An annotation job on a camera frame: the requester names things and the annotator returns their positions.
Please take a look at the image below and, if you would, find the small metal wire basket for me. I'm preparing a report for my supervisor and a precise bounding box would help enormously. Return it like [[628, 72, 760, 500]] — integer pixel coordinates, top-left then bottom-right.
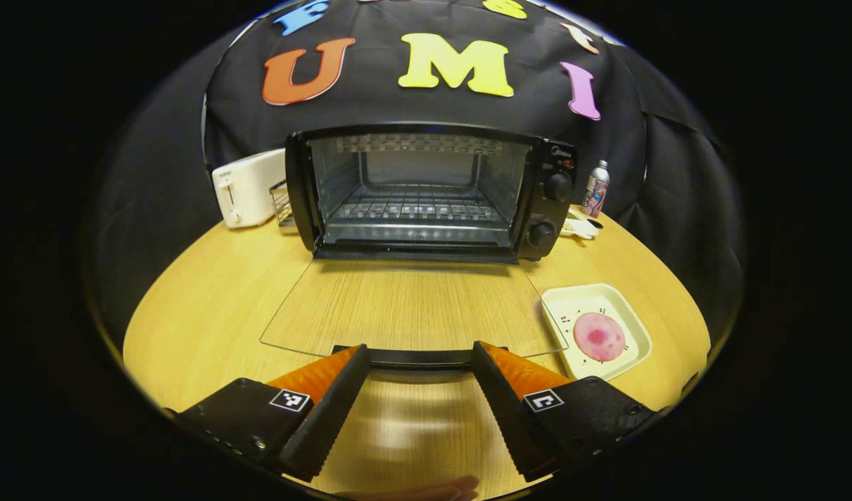
[[269, 181, 296, 228]]

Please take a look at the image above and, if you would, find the white toaster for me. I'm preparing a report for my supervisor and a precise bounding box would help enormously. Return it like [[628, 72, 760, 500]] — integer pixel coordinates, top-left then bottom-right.
[[211, 148, 287, 229]]

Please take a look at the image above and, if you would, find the black electric oven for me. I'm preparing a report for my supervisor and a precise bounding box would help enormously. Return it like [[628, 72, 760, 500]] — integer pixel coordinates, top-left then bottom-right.
[[260, 122, 578, 369]]

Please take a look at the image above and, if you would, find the silver drink bottle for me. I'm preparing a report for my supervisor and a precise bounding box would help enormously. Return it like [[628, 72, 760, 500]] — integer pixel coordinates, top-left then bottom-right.
[[581, 160, 611, 218]]

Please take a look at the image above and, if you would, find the cream square plate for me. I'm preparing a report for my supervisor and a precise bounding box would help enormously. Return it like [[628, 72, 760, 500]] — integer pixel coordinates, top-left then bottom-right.
[[540, 283, 653, 381]]

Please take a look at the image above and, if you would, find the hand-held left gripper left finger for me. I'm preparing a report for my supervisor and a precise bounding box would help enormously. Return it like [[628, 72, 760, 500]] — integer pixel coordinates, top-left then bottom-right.
[[175, 344, 371, 482]]

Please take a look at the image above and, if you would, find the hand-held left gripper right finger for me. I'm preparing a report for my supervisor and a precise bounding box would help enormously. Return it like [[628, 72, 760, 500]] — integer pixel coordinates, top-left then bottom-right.
[[472, 341, 656, 482]]

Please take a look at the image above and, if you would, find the pink round ham slice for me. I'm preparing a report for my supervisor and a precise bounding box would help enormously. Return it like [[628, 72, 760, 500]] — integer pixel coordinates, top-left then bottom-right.
[[573, 312, 627, 363]]

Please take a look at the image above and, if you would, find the black backdrop cloth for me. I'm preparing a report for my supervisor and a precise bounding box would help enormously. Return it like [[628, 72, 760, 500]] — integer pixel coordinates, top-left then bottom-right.
[[85, 0, 746, 349]]

